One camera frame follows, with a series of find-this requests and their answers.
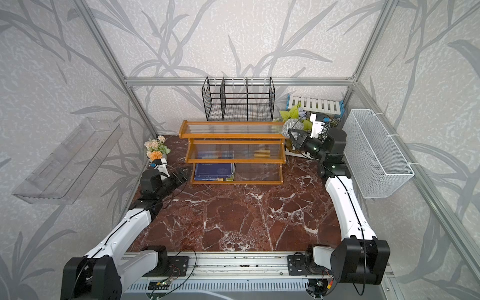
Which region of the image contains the white wire mesh basket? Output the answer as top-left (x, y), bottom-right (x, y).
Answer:
top-left (342, 109), bottom-right (415, 199)

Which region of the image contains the black cable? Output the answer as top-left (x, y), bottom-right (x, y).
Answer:
top-left (147, 246), bottom-right (198, 300)

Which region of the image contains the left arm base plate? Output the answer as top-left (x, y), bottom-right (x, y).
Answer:
top-left (146, 256), bottom-right (190, 278)

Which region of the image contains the white and blue slatted crate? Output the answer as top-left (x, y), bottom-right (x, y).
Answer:
top-left (285, 94), bottom-right (345, 158)

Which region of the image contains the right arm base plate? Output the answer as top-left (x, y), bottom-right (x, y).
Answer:
top-left (287, 252), bottom-right (325, 276)

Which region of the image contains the flower pot with orange flowers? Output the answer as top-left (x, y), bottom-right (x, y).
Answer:
top-left (144, 136), bottom-right (171, 161)

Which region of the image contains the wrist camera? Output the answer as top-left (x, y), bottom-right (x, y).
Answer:
top-left (150, 158), bottom-right (170, 178)
top-left (309, 113), bottom-right (330, 141)

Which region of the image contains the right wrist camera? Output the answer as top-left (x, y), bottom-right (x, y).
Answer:
top-left (309, 113), bottom-right (330, 141)

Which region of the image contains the aluminium rail frame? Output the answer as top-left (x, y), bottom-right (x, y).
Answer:
top-left (76, 250), bottom-right (395, 281)

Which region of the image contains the blue book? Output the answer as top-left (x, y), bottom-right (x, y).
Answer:
top-left (194, 163), bottom-right (235, 181)

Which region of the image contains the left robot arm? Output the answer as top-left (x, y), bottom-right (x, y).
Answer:
top-left (60, 161), bottom-right (192, 300)

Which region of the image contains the clear acrylic wall shelf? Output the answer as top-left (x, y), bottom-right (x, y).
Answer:
top-left (12, 117), bottom-right (123, 205)

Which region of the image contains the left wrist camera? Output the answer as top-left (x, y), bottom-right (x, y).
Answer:
top-left (150, 158), bottom-right (170, 178)

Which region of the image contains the green potted plant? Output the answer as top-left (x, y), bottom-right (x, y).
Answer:
top-left (281, 104), bottom-right (338, 151)

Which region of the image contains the orange wooden bookshelf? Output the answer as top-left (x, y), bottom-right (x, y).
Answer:
top-left (179, 120), bottom-right (286, 185)

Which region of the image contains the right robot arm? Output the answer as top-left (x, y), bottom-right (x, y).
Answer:
top-left (287, 127), bottom-right (391, 285)

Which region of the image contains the black wire mesh organizer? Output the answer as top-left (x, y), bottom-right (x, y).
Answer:
top-left (201, 77), bottom-right (276, 122)

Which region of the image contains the grey striped fluffy cloth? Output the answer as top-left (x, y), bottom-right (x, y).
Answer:
top-left (281, 119), bottom-right (304, 139)

